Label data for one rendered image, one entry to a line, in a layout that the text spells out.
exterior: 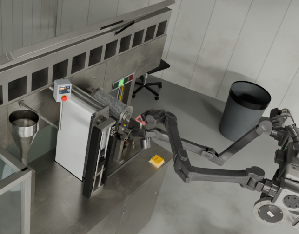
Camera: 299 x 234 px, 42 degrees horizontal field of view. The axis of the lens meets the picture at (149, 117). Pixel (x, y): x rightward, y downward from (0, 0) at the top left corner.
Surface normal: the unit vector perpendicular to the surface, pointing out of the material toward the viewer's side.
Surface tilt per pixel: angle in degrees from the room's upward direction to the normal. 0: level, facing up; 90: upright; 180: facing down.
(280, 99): 90
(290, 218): 90
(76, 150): 90
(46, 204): 0
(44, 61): 90
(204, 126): 0
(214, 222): 0
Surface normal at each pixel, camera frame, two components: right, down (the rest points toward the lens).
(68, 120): -0.58, 0.40
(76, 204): 0.20, -0.78
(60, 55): 0.79, 0.49
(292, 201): -0.33, 0.51
